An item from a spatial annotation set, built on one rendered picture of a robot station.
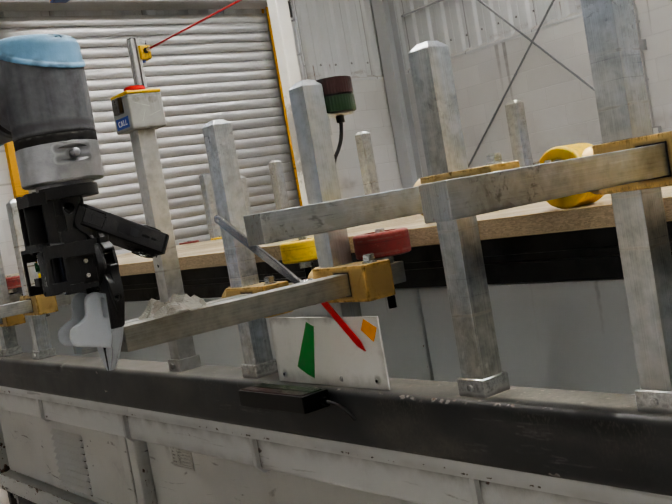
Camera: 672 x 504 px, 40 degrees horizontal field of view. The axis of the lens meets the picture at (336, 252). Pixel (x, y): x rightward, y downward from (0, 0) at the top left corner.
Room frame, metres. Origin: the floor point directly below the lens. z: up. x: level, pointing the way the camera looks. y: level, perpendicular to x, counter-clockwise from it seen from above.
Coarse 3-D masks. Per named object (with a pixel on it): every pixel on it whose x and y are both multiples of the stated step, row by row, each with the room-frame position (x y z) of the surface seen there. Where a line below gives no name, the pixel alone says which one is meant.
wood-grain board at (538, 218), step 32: (384, 224) 1.79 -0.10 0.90; (416, 224) 1.50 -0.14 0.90; (480, 224) 1.26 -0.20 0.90; (512, 224) 1.22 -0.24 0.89; (544, 224) 1.18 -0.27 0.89; (576, 224) 1.14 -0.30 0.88; (608, 224) 1.10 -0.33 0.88; (128, 256) 3.06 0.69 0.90; (192, 256) 1.91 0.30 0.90; (224, 256) 1.81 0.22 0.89; (256, 256) 1.72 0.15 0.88
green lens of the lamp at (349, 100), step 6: (330, 96) 1.30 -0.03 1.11; (336, 96) 1.30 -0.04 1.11; (342, 96) 1.30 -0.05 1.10; (348, 96) 1.31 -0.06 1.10; (330, 102) 1.30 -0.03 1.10; (336, 102) 1.30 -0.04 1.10; (342, 102) 1.30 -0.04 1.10; (348, 102) 1.30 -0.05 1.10; (354, 102) 1.32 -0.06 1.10; (330, 108) 1.30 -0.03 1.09; (336, 108) 1.30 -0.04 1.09; (342, 108) 1.30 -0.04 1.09; (348, 108) 1.30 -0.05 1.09; (354, 108) 1.31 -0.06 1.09
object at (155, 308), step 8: (176, 296) 1.10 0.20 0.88; (184, 296) 1.10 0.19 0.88; (192, 296) 1.12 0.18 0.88; (152, 304) 1.09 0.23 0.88; (160, 304) 1.09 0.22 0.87; (168, 304) 1.06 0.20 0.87; (176, 304) 1.07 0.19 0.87; (184, 304) 1.09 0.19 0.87; (192, 304) 1.09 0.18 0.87; (200, 304) 1.10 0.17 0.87; (144, 312) 1.08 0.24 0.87; (152, 312) 1.08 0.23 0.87; (160, 312) 1.06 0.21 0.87; (168, 312) 1.06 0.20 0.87; (176, 312) 1.06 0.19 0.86
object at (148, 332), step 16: (400, 272) 1.30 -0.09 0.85; (288, 288) 1.18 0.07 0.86; (304, 288) 1.19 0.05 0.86; (320, 288) 1.21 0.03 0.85; (336, 288) 1.23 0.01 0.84; (208, 304) 1.13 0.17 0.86; (224, 304) 1.12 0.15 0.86; (240, 304) 1.13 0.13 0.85; (256, 304) 1.15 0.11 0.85; (272, 304) 1.16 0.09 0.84; (288, 304) 1.18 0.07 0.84; (304, 304) 1.19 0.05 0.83; (144, 320) 1.07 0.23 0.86; (160, 320) 1.07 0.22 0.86; (176, 320) 1.08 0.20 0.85; (192, 320) 1.09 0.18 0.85; (208, 320) 1.10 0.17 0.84; (224, 320) 1.12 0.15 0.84; (240, 320) 1.13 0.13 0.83; (128, 336) 1.04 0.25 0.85; (144, 336) 1.05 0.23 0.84; (160, 336) 1.06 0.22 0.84; (176, 336) 1.08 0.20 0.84
